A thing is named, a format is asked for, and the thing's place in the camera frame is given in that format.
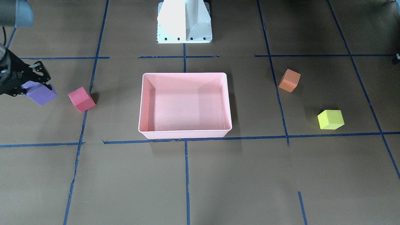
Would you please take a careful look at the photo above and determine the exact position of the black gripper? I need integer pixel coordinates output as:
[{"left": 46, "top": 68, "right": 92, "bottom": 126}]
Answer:
[{"left": 0, "top": 50, "right": 53, "bottom": 97}]

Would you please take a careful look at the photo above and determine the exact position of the purple foam block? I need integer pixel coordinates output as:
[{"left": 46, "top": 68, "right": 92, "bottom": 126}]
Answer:
[{"left": 21, "top": 81, "right": 58, "bottom": 106}]

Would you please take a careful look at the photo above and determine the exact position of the red foam block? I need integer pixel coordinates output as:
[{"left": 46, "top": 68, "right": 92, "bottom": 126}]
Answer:
[{"left": 68, "top": 87, "right": 96, "bottom": 113}]

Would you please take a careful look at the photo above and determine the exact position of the orange foam block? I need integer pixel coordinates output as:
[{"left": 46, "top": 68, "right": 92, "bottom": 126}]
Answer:
[{"left": 278, "top": 69, "right": 301, "bottom": 93}]

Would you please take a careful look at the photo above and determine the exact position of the yellow foam block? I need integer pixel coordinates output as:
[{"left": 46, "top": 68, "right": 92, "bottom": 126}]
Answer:
[{"left": 317, "top": 110, "right": 345, "bottom": 130}]

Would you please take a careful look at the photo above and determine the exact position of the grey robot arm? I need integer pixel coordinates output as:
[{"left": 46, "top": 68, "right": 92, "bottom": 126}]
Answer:
[{"left": 0, "top": 0, "right": 53, "bottom": 97}]

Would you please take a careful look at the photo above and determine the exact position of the pink plastic bin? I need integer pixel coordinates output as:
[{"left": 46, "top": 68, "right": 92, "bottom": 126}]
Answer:
[{"left": 138, "top": 72, "right": 233, "bottom": 139}]

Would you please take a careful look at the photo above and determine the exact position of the white camera post mount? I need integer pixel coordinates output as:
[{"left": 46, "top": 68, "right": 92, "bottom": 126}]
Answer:
[{"left": 156, "top": 0, "right": 213, "bottom": 44}]

